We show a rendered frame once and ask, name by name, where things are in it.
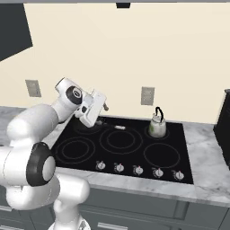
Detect dark extractor hood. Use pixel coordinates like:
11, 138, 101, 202
115, 2, 131, 9

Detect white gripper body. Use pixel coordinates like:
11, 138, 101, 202
79, 89, 108, 128

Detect white hob knob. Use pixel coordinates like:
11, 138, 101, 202
132, 164, 145, 176
113, 163, 126, 174
152, 167, 164, 179
95, 160, 107, 171
172, 170, 185, 181

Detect grey cupboard run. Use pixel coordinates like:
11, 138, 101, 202
0, 184, 58, 230

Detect black appliance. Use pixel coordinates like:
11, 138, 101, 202
212, 88, 230, 169

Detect grey wall socket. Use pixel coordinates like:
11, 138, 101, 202
140, 86, 156, 107
24, 79, 42, 98

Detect silver kettle with black handle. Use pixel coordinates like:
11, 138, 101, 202
148, 106, 167, 139

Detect grey drawer front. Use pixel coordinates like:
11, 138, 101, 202
85, 187, 190, 220
76, 207, 224, 230

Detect black glass hob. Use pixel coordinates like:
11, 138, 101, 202
50, 115, 195, 185

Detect dark grey wall cupboard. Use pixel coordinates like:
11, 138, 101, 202
0, 3, 33, 63

